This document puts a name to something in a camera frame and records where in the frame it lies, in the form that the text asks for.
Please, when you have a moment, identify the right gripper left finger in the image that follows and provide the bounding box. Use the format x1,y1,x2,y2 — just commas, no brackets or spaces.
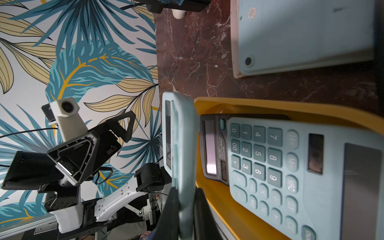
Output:
152,187,180,240

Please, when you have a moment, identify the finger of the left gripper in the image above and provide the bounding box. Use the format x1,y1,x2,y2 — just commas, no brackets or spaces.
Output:
97,111,136,143

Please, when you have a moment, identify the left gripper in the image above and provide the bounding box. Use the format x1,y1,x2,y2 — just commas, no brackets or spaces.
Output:
2,131,122,190

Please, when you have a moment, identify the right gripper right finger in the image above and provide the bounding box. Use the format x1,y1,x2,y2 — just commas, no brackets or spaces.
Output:
194,188,223,240

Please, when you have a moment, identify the yellow plastic tray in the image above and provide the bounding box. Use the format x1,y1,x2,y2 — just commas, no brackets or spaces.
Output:
195,97,384,240

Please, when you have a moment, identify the light blue calculator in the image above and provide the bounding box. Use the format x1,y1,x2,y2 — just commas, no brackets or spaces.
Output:
227,118,384,240
162,92,200,240

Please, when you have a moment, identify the black desktop calculator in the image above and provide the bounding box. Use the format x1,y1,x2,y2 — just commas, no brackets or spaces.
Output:
199,114,290,185

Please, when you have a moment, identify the black calculator face down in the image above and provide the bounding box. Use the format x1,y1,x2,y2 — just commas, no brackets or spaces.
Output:
373,0,384,112

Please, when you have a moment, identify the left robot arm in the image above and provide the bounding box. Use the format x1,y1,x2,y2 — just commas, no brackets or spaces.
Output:
2,112,171,240

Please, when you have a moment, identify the pink calculator face down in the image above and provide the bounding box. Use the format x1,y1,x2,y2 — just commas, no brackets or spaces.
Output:
231,0,245,79

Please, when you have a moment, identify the light blue calculator face down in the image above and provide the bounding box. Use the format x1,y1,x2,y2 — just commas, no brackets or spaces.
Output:
239,1,375,76

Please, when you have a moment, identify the white pipe fitting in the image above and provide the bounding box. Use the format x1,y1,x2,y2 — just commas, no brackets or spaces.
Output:
172,9,187,20

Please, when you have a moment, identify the black plastic toolbox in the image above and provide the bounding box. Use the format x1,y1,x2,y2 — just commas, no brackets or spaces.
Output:
138,0,211,14

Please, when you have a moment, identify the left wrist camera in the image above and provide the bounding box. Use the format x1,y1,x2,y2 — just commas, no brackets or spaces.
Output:
41,97,88,142

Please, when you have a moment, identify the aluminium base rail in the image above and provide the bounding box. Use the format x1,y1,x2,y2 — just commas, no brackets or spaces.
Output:
1,214,57,240

